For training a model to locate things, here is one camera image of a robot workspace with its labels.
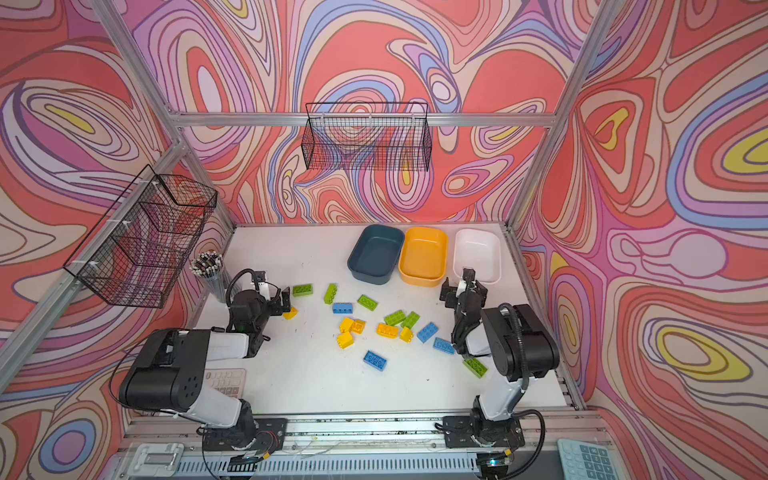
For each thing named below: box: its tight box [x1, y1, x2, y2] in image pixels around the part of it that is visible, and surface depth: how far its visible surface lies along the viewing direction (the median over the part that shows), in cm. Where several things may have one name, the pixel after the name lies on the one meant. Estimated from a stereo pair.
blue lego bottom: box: [363, 350, 388, 372], surface depth 86 cm
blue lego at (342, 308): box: [332, 302, 353, 314], surface depth 97 cm
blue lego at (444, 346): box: [433, 337, 455, 355], surface depth 90 cm
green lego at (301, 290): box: [292, 284, 313, 297], surface depth 101 cm
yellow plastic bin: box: [398, 227, 448, 287], surface depth 110 cm
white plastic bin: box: [453, 229, 501, 283], surface depth 112 cm
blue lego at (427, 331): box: [416, 322, 439, 343], surface depth 92 cm
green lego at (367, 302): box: [357, 294, 379, 311], surface depth 100 cm
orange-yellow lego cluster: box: [350, 320, 366, 335], surface depth 93 cm
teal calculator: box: [557, 439, 619, 480], surface depth 70 cm
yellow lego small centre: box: [399, 326, 414, 343], surface depth 91 cm
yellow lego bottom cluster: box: [336, 332, 355, 350], surface depth 90 cm
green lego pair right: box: [401, 311, 421, 329], surface depth 95 cm
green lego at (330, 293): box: [324, 283, 337, 305], surface depth 100 cm
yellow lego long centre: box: [376, 323, 399, 339], surface depth 92 cm
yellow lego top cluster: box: [339, 317, 354, 334], surface depth 93 cm
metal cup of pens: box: [189, 249, 228, 303], surface depth 90 cm
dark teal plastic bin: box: [347, 224, 405, 285], surface depth 110 cm
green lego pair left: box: [384, 310, 407, 326], surface depth 95 cm
